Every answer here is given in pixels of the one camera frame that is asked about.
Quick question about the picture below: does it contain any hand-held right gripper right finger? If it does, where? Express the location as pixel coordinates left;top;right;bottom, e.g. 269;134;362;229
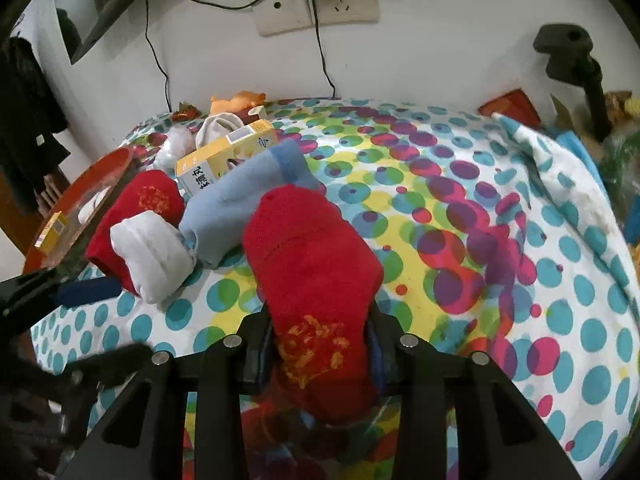
367;305;583;480

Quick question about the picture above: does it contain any red sock with gold print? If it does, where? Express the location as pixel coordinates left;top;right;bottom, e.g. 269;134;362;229
85;170;185;293
242;185;385;426

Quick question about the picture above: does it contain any folded white sock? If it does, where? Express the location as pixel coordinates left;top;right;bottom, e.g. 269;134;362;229
195;112;246;150

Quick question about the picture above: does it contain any thin black cable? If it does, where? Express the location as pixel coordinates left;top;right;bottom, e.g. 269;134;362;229
145;0;173;111

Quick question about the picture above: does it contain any black hanging clothing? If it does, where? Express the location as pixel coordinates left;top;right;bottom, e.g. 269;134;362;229
0;35;71;216

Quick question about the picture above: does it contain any black adapter cable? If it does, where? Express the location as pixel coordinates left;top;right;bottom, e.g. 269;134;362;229
312;0;337;100

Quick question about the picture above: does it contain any light blue sock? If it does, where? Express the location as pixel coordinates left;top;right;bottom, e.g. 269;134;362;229
179;139;321;268

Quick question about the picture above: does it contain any red plastic basin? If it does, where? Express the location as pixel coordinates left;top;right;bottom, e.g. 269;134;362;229
22;147;136;273

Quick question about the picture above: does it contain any small yellow box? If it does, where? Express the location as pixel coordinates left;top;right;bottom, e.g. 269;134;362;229
34;211;70;251

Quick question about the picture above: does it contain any yellow plush toy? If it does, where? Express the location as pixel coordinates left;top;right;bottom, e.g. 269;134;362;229
602;91;640;126

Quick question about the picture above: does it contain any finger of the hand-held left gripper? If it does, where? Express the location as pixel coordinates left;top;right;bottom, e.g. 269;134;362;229
60;342;153;391
0;267;122;333

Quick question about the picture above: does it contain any white sock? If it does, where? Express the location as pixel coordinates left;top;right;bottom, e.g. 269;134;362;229
195;112;246;150
110;211;198;305

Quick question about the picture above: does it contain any polka dot bedsheet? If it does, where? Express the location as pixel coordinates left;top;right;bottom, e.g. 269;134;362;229
30;97;636;480

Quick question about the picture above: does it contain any crumpled clear plastic bag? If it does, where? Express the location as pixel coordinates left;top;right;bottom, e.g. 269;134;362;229
152;127;197;171

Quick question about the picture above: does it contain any yellow cardboard box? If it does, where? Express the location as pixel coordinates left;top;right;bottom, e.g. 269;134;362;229
175;120;280;197

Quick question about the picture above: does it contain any blue cloth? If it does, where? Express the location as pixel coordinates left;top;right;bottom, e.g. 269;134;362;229
555;130;601;171

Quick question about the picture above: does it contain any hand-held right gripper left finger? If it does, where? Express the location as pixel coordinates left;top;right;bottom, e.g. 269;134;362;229
57;310;276;480

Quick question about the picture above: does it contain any red packet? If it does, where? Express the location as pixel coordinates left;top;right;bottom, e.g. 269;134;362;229
477;89;543;128

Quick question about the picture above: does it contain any black clamp stand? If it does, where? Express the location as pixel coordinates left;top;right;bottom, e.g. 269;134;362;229
532;24;613;143

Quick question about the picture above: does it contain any orange plastic toy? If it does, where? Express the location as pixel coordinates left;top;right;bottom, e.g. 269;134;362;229
210;91;267;116

